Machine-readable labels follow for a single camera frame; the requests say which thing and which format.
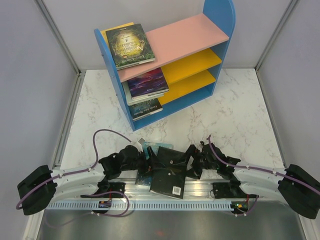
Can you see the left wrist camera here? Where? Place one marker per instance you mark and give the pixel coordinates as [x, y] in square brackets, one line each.
[139, 144]

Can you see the blue pink yellow bookshelf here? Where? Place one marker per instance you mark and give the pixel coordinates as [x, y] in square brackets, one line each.
[190, 52]

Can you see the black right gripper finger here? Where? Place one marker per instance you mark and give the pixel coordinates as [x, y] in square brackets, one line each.
[182, 158]
[194, 173]

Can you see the grey Great Gatsby book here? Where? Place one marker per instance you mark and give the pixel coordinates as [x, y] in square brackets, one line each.
[129, 99]

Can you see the purple Robinson Crusoe book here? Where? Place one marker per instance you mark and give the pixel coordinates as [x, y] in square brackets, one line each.
[147, 84]

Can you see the dark blue Wuthering Heights book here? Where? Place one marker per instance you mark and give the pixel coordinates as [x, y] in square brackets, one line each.
[144, 109]

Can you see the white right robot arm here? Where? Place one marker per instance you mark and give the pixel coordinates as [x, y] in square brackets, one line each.
[306, 205]

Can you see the green Alice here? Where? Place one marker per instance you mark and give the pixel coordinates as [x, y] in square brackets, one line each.
[129, 46]

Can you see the black book with barcode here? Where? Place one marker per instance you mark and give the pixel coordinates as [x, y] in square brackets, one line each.
[170, 175]

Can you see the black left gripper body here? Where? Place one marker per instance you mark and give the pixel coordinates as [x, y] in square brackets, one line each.
[143, 165]

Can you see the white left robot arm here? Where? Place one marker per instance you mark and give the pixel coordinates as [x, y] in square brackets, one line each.
[45, 186]

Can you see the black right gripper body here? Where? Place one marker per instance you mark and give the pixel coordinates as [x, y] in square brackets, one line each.
[200, 161]

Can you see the white slotted cable duct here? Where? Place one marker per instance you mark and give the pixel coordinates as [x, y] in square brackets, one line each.
[142, 205]

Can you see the aluminium mounting rail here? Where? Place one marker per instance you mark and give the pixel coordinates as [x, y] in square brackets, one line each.
[286, 186]

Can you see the yellow book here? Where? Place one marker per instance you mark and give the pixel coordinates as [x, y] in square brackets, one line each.
[103, 32]

